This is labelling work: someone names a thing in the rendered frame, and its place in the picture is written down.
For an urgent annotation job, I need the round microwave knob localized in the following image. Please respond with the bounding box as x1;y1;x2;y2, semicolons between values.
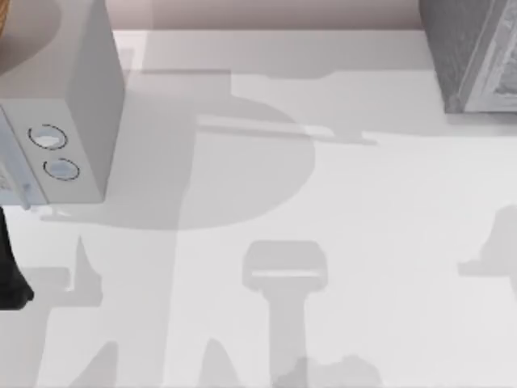
42;157;81;183
27;124;69;151

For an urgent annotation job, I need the pale microwave oven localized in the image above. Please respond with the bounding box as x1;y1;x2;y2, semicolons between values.
0;0;126;211

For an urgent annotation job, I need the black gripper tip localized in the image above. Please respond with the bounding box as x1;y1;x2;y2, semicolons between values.
0;205;35;312

